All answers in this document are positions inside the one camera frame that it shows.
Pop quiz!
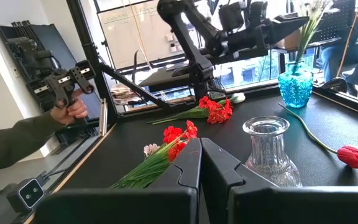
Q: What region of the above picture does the white artificial flower bunch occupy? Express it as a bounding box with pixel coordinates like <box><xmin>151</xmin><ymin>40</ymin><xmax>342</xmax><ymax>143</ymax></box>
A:
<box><xmin>292</xmin><ymin>0</ymin><xmax>332</xmax><ymax>74</ymax></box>
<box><xmin>143</xmin><ymin>142</ymin><xmax>161</xmax><ymax>158</ymax></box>

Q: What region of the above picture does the yellow cable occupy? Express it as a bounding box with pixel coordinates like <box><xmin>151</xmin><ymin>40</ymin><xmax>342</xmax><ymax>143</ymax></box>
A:
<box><xmin>336</xmin><ymin>12</ymin><xmax>358</xmax><ymax>78</ymax></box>

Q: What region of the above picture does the brown cardboard box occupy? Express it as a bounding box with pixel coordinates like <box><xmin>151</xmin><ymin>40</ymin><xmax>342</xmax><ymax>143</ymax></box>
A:
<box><xmin>283</xmin><ymin>29</ymin><xmax>303</xmax><ymax>50</ymax></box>

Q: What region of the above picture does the person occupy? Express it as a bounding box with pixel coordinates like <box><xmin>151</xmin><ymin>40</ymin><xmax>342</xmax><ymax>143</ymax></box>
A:
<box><xmin>320</xmin><ymin>0</ymin><xmax>358</xmax><ymax>97</ymax></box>

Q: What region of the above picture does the small black depth camera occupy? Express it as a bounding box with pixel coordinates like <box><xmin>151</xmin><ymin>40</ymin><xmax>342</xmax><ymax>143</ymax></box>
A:
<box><xmin>6</xmin><ymin>177</ymin><xmax>46</xmax><ymax>214</ymax></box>

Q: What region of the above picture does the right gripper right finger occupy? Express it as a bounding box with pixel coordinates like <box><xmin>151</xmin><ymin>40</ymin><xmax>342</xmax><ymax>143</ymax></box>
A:
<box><xmin>200</xmin><ymin>138</ymin><xmax>358</xmax><ymax>224</ymax></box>

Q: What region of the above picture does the white artificial tulip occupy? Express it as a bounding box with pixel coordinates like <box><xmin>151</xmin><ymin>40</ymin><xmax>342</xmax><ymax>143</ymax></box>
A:
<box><xmin>218</xmin><ymin>92</ymin><xmax>247</xmax><ymax>105</ymax></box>

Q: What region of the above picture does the black perforated panel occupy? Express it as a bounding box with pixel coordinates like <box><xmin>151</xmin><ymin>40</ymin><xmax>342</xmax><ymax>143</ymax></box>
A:
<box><xmin>309</xmin><ymin>0</ymin><xmax>358</xmax><ymax>47</ymax></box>

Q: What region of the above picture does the black camera cable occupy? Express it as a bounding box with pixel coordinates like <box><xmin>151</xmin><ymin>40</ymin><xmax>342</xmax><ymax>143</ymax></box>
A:
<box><xmin>44</xmin><ymin>169</ymin><xmax>71</xmax><ymax>180</ymax></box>

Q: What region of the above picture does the black table mat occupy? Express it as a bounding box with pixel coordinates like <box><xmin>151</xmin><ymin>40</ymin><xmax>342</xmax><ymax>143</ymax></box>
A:
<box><xmin>62</xmin><ymin>91</ymin><xmax>358</xmax><ymax>189</ymax></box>

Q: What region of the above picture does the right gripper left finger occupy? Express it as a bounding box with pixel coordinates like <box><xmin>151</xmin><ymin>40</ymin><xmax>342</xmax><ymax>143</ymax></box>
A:
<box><xmin>34</xmin><ymin>138</ymin><xmax>202</xmax><ymax>224</ymax></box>

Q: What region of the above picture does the black vertical frame post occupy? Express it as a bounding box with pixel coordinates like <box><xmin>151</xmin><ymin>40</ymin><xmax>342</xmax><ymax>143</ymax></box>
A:
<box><xmin>66</xmin><ymin>0</ymin><xmax>119</xmax><ymax>124</ymax></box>

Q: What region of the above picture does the red artificial tulip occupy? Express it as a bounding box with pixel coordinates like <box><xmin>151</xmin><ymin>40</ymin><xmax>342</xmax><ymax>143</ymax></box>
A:
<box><xmin>277</xmin><ymin>102</ymin><xmax>358</xmax><ymax>170</ymax></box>

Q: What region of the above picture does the blue glass vase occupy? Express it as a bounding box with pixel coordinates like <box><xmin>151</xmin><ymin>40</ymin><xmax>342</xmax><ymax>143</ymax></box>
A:
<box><xmin>277</xmin><ymin>60</ymin><xmax>314</xmax><ymax>109</ymax></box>

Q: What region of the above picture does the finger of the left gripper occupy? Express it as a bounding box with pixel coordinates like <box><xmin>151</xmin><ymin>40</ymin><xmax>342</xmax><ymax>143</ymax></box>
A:
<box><xmin>268</xmin><ymin>21</ymin><xmax>308</xmax><ymax>45</ymax></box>
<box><xmin>273</xmin><ymin>14</ymin><xmax>310</xmax><ymax>27</ymax></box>

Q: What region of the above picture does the black handheld teleop handle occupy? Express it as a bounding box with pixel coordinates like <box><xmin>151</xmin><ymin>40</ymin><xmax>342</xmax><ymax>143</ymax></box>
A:
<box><xmin>34</xmin><ymin>60</ymin><xmax>96</xmax><ymax>110</ymax></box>

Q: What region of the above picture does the person's hand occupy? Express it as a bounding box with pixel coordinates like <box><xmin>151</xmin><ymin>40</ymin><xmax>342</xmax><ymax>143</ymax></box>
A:
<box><xmin>50</xmin><ymin>88</ymin><xmax>89</xmax><ymax>125</ymax></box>

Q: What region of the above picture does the red artificial flower bunch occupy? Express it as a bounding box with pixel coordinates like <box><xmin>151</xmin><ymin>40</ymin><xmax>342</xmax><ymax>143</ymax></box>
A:
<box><xmin>109</xmin><ymin>120</ymin><xmax>198</xmax><ymax>190</ymax></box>
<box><xmin>146</xmin><ymin>95</ymin><xmax>234</xmax><ymax>125</ymax></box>

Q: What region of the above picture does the silver metal bracket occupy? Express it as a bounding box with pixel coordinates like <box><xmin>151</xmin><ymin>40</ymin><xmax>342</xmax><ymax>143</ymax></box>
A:
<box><xmin>99</xmin><ymin>98</ymin><xmax>108</xmax><ymax>137</ymax></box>

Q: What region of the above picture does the whiteboard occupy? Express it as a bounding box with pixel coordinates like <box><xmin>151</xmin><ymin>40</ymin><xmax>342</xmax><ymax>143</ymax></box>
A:
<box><xmin>97</xmin><ymin>0</ymin><xmax>198</xmax><ymax>71</ymax></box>

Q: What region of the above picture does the clear glass vase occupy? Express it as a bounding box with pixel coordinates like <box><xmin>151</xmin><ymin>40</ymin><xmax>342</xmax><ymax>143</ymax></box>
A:
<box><xmin>242</xmin><ymin>115</ymin><xmax>303</xmax><ymax>189</ymax></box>

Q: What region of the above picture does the black diagonal frame strut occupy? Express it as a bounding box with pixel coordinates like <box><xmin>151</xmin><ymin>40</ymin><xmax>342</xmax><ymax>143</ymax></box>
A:
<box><xmin>98</xmin><ymin>62</ymin><xmax>180</xmax><ymax>111</ymax></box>

